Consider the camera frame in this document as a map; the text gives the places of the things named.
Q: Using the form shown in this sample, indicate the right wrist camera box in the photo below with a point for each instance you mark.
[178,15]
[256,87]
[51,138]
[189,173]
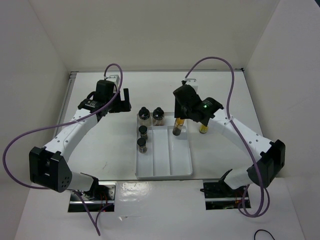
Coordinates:
[192,82]

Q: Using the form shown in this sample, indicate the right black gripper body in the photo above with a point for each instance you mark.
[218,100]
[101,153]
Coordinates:
[186,111]

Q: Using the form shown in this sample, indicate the black cap spice jar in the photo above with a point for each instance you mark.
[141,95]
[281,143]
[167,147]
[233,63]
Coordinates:
[143,132]

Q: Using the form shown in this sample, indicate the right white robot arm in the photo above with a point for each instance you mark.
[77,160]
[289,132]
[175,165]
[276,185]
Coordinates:
[269,156]

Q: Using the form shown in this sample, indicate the round stopper bottle white powder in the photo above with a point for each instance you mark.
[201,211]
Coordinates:
[144,117]

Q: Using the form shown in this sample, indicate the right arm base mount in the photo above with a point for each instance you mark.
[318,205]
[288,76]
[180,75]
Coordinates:
[217,199]

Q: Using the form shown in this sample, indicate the yellow label cork top bottle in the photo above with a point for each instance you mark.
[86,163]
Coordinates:
[203,129]

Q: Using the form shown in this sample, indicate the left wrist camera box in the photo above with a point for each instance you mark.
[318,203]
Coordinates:
[113,78]

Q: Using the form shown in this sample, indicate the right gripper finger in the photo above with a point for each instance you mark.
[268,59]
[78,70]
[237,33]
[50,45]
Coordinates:
[178,110]
[189,116]

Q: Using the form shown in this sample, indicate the tall gold band grinder bottle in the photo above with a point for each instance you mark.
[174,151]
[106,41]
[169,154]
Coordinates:
[178,125]

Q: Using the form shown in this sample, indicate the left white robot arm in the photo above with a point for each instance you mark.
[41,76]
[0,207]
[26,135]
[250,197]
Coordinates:
[48,165]

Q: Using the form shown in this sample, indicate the white compartment organizer tray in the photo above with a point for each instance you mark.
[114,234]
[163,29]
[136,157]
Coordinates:
[167,156]

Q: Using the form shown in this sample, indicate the round stopper bottle brown spice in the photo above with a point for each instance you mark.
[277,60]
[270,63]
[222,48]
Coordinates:
[158,117]

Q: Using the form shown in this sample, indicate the dark spice jar black lid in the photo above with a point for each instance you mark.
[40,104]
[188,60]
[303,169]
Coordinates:
[142,145]

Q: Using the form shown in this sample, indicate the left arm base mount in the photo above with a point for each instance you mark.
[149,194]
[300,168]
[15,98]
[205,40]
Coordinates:
[104,200]

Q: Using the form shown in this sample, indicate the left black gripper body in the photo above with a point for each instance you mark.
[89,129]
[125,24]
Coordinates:
[111,101]

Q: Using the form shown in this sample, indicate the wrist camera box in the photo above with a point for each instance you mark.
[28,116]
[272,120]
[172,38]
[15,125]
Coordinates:
[113,78]
[192,82]

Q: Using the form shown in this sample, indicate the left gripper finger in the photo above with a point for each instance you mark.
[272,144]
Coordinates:
[120,106]
[126,96]

